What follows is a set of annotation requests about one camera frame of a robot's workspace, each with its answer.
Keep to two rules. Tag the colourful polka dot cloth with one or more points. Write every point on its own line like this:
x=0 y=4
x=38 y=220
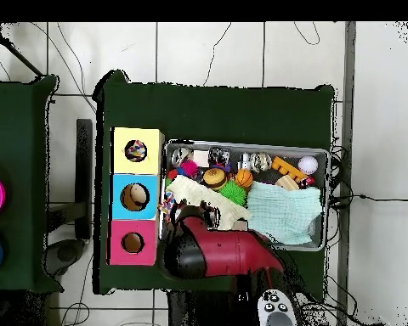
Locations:
x=136 y=151
x=168 y=205

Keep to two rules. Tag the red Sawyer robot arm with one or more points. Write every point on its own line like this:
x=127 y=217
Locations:
x=231 y=251

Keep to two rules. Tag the wooden box with three holes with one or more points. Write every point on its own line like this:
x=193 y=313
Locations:
x=146 y=210

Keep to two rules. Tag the shallow mesh bin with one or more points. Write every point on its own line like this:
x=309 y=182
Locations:
x=312 y=151

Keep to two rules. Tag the hamburger toy ball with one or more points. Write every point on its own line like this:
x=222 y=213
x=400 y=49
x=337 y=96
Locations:
x=215 y=177

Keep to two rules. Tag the cream waffle cloth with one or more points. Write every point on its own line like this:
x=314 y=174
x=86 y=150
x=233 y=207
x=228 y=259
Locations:
x=197 y=192

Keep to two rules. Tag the green spiky rubber ball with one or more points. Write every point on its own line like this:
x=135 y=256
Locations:
x=234 y=193

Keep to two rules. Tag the crushed silver can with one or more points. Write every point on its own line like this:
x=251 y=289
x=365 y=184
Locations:
x=179 y=155

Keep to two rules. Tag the orange toy basketball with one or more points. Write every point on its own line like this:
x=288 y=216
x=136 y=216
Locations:
x=243 y=178

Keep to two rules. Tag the dark green tablecloth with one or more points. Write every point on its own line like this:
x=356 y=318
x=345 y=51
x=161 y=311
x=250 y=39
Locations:
x=20 y=136
x=224 y=112

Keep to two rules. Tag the mint green waffle cloth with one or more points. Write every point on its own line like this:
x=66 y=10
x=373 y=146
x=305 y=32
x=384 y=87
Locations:
x=282 y=214

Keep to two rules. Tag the grey metal bar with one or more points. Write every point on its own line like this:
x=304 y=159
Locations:
x=348 y=102

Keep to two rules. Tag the black tripod leg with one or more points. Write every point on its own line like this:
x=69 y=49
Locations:
x=20 y=57

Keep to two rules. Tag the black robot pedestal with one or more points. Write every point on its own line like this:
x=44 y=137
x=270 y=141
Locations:
x=204 y=309

